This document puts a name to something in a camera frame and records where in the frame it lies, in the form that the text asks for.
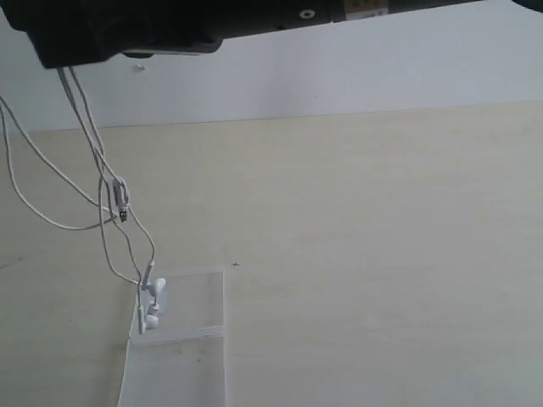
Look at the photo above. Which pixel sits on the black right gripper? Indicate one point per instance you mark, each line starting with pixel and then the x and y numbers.
pixel 71 33

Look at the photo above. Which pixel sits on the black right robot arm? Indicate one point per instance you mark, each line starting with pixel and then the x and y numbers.
pixel 321 12

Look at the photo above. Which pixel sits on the clear plastic storage box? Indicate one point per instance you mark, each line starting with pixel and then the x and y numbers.
pixel 176 344

